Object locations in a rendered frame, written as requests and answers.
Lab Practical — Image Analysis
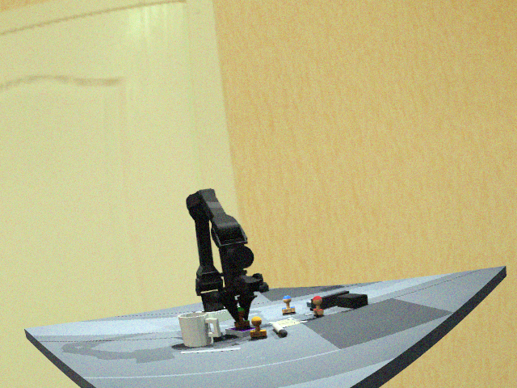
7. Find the white rounded cylinder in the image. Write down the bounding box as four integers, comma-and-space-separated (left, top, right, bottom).
272, 323, 287, 337

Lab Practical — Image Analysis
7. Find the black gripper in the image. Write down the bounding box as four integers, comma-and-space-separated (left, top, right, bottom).
204, 268, 269, 323

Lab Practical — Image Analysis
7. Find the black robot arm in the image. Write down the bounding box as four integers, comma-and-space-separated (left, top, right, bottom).
186, 188, 263, 313

